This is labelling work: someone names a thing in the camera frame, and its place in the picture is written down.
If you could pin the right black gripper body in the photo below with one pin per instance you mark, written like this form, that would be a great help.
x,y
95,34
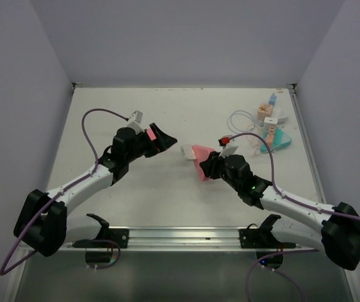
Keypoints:
x,y
224,175

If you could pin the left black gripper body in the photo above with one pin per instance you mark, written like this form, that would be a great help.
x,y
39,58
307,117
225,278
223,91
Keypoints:
x,y
142,146

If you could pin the pink plug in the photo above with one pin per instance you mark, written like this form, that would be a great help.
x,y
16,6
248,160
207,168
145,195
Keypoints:
x,y
151,134

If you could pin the pink triangular socket adapter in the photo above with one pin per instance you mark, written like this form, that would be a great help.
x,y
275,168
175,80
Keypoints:
x,y
201,154

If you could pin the white plug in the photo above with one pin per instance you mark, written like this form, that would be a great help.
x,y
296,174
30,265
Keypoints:
x,y
188,152

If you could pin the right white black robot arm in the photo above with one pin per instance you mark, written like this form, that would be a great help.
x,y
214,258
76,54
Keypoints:
x,y
333,230

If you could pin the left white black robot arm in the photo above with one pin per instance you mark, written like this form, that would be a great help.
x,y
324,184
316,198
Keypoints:
x,y
44,222

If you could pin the teal triangular socket adapter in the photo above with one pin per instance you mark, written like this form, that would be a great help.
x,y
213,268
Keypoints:
x,y
281,140

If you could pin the blue small plug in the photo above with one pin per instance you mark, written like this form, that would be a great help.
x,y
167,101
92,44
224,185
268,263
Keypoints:
x,y
272,100

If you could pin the white square charger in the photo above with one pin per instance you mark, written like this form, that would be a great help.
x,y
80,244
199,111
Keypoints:
x,y
270,122

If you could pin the white triangular adapter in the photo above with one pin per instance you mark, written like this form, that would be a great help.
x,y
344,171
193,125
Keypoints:
x,y
280,114

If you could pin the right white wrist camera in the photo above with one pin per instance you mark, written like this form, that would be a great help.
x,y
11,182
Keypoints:
x,y
228,150

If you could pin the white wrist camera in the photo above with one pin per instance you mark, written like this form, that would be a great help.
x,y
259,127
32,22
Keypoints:
x,y
228,150
134,121

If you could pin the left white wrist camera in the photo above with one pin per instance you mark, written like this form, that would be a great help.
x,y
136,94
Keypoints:
x,y
134,121

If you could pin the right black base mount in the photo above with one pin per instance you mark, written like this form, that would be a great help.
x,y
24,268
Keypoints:
x,y
261,237

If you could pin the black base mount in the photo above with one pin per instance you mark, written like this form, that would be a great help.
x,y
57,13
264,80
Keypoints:
x,y
261,237
118,235

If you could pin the aluminium front rail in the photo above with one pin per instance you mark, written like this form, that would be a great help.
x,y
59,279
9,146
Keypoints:
x,y
175,239

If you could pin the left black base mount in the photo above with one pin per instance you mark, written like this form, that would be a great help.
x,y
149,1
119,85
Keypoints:
x,y
118,235

